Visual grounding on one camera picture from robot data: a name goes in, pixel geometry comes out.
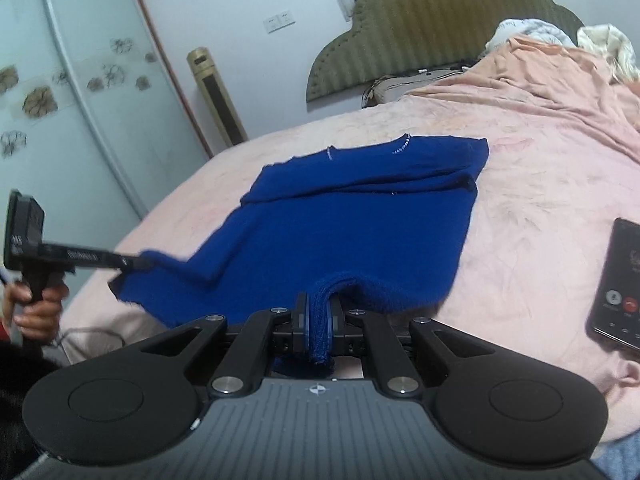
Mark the person's left hand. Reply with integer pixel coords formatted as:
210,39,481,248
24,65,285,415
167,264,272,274
1,275,70,344

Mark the white crumpled cloth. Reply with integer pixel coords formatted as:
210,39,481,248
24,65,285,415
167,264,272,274
485,18,575,51

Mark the white wall socket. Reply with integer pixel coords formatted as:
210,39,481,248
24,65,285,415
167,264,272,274
264,10,295,34

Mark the olive padded headboard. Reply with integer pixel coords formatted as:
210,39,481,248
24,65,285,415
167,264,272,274
306,0,582,102

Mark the glass wardrobe door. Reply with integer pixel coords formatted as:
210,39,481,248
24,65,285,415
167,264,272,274
0,0,212,281

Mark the blue knit sweater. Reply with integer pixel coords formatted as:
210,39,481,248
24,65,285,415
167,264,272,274
111,134,489,364

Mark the pink floral bed sheet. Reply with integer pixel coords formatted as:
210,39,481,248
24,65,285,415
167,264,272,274
119,92,639,442

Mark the cream quilt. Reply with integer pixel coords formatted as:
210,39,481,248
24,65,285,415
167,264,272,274
577,24,639,84

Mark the black smartphone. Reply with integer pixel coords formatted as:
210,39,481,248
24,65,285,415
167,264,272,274
587,218,640,353

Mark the orange blanket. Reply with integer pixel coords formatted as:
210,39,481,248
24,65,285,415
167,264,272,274
409,36,639,162

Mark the gold tower fan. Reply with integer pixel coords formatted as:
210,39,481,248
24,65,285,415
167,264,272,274
186,47,248,148

